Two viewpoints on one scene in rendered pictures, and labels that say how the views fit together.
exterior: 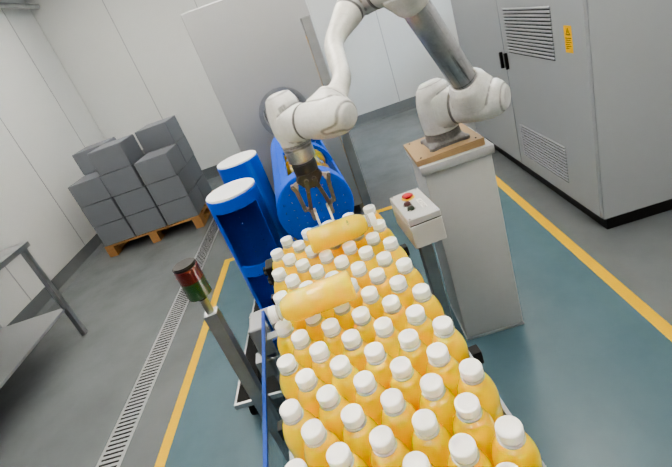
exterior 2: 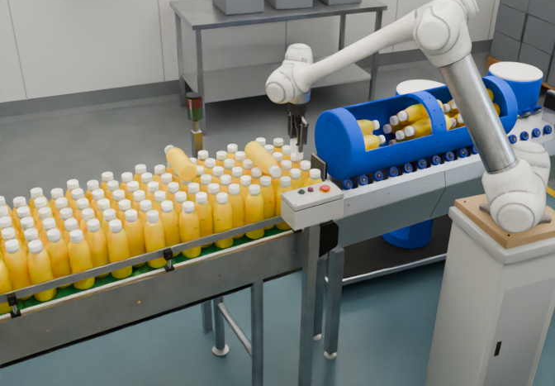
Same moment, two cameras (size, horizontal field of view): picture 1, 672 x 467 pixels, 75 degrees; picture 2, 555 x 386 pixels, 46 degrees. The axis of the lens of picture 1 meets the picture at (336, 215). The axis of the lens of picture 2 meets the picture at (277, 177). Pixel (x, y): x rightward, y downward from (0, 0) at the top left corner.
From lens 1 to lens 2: 2.02 m
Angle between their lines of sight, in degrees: 56
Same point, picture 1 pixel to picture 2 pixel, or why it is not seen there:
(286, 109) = (287, 59)
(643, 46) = not seen: outside the picture
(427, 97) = not seen: hidden behind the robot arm
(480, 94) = (489, 191)
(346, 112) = (272, 90)
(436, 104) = not seen: hidden behind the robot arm
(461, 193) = (468, 268)
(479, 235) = (465, 323)
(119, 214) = (519, 35)
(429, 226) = (288, 210)
